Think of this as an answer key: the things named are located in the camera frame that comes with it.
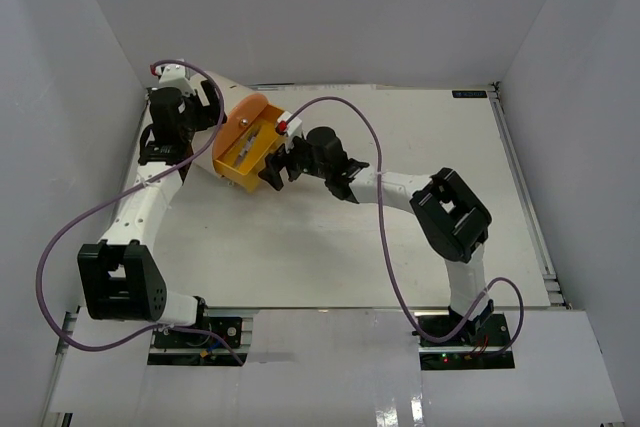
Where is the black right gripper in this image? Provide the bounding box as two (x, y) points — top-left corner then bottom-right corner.
(259, 132), (330, 192)

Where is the blue clear pen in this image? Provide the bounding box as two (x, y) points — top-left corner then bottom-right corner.
(238, 129), (260, 163)

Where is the peach top drawer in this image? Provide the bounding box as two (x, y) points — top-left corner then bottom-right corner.
(212, 93), (268, 160)

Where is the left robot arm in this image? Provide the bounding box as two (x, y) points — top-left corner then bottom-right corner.
(77, 80), (226, 346)

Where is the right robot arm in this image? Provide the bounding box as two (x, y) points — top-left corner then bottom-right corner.
(259, 121), (494, 346)

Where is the cream cylindrical drawer organizer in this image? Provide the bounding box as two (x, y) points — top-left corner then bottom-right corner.
(189, 71), (255, 114)

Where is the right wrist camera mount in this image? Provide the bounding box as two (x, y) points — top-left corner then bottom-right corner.
(275, 111), (303, 151)

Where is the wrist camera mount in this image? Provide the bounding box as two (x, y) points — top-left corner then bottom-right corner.
(150, 63), (197, 97)
(275, 111), (303, 151)

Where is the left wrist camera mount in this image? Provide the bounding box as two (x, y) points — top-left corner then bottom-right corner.
(150, 63), (197, 97)

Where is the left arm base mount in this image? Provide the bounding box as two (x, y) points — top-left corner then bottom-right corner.
(147, 310), (253, 367)

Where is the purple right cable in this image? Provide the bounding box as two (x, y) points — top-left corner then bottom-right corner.
(277, 96), (526, 356)

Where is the purple cable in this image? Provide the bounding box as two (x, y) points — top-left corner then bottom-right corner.
(37, 58), (226, 352)
(277, 96), (526, 356)

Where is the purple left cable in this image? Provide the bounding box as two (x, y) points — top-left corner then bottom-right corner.
(37, 58), (226, 352)

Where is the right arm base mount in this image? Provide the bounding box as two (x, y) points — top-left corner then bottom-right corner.
(412, 313), (515, 371)

